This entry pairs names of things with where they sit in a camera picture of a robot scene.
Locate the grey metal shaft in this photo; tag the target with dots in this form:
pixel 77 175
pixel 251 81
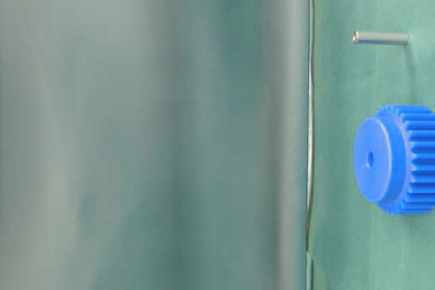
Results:
pixel 371 37

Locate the blue plastic gear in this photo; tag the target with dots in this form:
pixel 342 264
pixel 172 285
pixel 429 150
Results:
pixel 393 159

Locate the green cloth mat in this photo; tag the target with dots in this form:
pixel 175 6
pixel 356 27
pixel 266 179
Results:
pixel 352 243

